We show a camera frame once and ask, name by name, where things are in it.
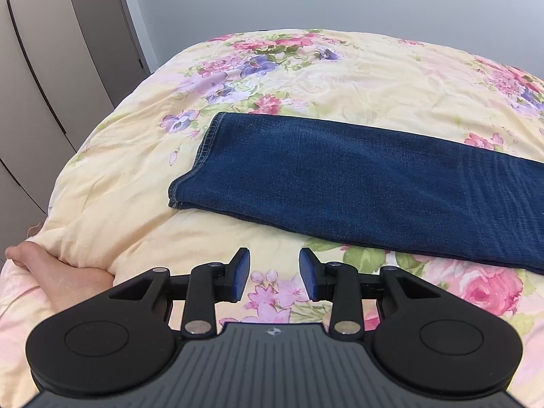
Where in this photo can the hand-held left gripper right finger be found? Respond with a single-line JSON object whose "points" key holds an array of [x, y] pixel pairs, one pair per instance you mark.
{"points": [[309, 274]]}

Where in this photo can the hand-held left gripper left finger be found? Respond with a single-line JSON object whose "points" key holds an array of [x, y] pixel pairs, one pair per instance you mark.
{"points": [[240, 274]]}

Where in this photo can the blue denim pants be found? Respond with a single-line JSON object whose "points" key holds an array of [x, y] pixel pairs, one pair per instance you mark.
{"points": [[340, 178]]}

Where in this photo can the person's bare foot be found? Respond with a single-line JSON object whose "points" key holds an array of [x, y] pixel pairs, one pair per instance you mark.
{"points": [[55, 276]]}

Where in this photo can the floral yellow blanket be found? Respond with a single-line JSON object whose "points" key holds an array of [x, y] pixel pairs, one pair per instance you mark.
{"points": [[340, 76]]}

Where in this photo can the pale pink bed sheet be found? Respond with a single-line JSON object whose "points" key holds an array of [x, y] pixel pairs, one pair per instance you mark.
{"points": [[12, 327]]}

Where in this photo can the grey wardrobe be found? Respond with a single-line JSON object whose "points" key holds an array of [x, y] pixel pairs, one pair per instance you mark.
{"points": [[42, 72]]}

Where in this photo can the grey door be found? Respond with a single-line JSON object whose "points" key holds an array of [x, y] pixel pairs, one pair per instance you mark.
{"points": [[131, 8]]}

